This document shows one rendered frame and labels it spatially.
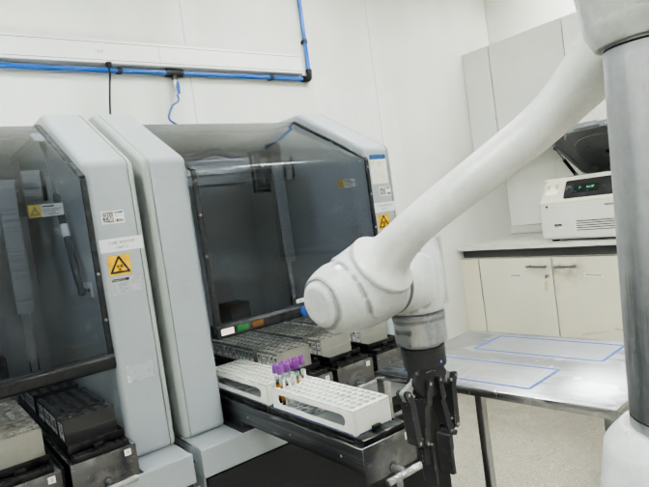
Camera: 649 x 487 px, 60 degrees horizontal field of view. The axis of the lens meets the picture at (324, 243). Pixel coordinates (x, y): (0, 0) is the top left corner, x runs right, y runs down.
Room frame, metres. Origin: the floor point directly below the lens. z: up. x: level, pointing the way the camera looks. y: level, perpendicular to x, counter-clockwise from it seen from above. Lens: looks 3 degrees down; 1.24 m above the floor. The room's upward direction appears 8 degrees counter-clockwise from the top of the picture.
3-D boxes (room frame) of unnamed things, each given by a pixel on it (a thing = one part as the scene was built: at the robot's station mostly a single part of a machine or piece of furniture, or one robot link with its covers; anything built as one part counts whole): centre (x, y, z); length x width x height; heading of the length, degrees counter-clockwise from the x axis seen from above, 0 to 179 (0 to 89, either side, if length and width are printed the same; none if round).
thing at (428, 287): (0.94, -0.13, 1.14); 0.13 x 0.11 x 0.16; 136
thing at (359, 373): (1.84, 0.15, 0.78); 0.73 x 0.14 x 0.09; 37
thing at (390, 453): (1.30, 0.12, 0.78); 0.73 x 0.14 x 0.09; 37
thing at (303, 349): (1.56, 0.13, 0.85); 0.12 x 0.02 x 0.06; 128
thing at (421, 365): (0.95, -0.14, 0.95); 0.08 x 0.07 x 0.09; 127
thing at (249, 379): (1.44, 0.23, 0.83); 0.30 x 0.10 x 0.06; 37
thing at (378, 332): (1.75, -0.11, 0.85); 0.12 x 0.02 x 0.06; 126
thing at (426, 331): (0.95, -0.14, 1.03); 0.09 x 0.09 x 0.06
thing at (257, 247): (1.79, 0.22, 1.28); 0.61 x 0.51 x 0.63; 127
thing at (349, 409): (1.19, 0.04, 0.83); 0.30 x 0.10 x 0.06; 38
